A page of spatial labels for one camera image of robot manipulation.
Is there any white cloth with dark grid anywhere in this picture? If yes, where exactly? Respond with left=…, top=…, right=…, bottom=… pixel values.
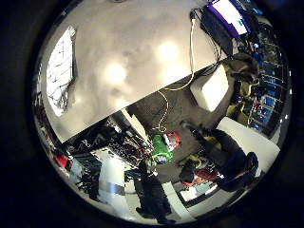
left=46, top=26, right=78, bottom=118

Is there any red and white bag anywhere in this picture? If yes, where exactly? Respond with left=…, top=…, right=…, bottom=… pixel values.
left=163, top=130, right=182, bottom=151

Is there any green bag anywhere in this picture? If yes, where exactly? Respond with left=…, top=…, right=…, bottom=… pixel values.
left=150, top=134, right=174, bottom=164

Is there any white box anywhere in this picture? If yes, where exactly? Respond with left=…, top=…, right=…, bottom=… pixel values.
left=189, top=66, right=230, bottom=112

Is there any person in black trousers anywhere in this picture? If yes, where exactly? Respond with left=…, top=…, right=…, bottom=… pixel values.
left=135, top=159, right=176, bottom=224

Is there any person in dark clothes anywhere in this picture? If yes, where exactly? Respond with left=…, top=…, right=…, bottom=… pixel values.
left=180, top=121, right=259, bottom=193

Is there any brown coat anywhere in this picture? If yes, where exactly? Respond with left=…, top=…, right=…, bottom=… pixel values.
left=222, top=52, right=260, bottom=85

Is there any small red object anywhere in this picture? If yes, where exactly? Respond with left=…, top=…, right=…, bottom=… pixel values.
left=54, top=153, right=70, bottom=169

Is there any shelf with blue bins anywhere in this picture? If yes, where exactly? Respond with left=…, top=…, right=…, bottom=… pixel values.
left=248, top=25, right=291, bottom=139

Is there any yellow cable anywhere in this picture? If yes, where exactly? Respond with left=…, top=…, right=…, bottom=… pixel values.
left=153, top=73, right=196, bottom=133

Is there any white cable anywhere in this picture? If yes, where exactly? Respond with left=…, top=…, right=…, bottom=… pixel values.
left=188, top=18, right=196, bottom=84

